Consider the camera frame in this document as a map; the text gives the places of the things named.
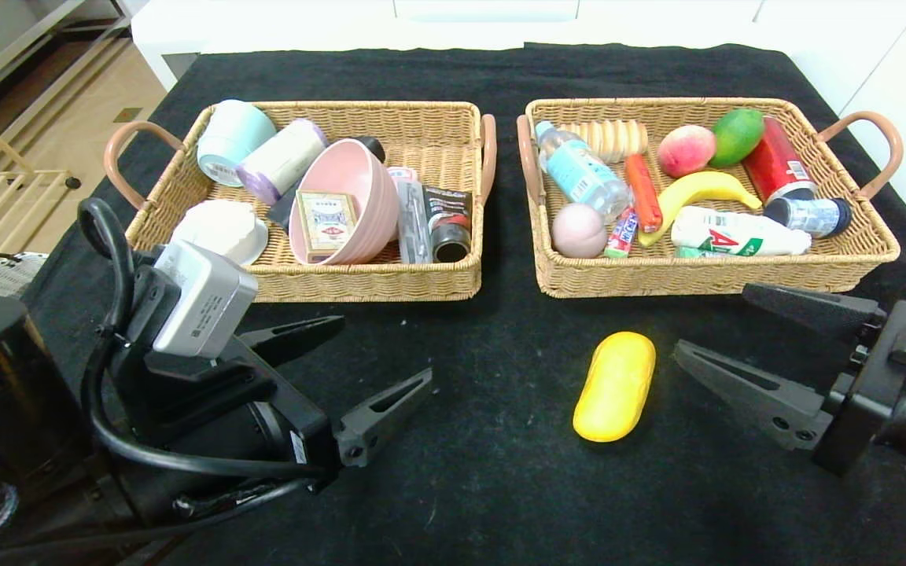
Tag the pink bowl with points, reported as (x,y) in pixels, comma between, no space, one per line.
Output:
(366,181)

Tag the pale pink peach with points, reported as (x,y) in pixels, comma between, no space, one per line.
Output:
(579,232)

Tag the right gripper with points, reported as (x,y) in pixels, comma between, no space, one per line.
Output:
(854,401)

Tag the yellow mango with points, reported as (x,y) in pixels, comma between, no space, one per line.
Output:
(614,385)

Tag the white ceramic dish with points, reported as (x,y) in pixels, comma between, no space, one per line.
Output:
(221,224)

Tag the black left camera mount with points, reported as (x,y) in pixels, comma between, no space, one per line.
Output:
(185,385)

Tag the orange sausage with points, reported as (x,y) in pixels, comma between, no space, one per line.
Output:
(642,192)

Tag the white milk drink bottle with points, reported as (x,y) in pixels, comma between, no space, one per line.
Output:
(736,234)

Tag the small silver jar black cap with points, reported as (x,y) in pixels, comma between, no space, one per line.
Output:
(811,216)

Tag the white bottle purple cap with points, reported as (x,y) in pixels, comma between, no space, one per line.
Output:
(284,161)

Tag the red candy pack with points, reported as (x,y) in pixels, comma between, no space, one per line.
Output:
(620,234)

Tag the white cabinet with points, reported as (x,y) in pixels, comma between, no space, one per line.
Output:
(264,23)

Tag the ridged bread loaf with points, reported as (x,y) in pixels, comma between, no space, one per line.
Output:
(618,137)

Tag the teal plastic mug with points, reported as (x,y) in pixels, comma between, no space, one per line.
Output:
(233,137)

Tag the wicker basket holding food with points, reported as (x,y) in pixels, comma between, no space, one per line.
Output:
(815,275)

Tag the black packaged item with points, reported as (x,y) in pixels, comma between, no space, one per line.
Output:
(449,212)

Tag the grey shelf unit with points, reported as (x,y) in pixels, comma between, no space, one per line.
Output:
(28,35)

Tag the red peach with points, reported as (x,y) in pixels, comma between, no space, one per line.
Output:
(686,151)

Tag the wicker basket holding pink bowl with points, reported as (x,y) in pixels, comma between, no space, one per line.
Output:
(382,287)

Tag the red soda can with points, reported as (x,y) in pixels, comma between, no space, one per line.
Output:
(775,161)

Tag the water bottle blue cap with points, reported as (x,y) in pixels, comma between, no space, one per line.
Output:
(579,169)

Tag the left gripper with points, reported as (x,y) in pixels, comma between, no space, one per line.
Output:
(305,442)

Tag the black table cloth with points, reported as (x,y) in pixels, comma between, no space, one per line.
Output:
(500,472)

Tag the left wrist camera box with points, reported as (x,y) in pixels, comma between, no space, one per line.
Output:
(201,303)

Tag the yellow banana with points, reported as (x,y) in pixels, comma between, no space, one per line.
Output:
(697,190)

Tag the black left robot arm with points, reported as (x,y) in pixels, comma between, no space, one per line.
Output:
(5,377)

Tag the green mango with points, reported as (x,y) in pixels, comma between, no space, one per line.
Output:
(738,135)

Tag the playing card box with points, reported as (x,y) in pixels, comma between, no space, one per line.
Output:
(327,224)

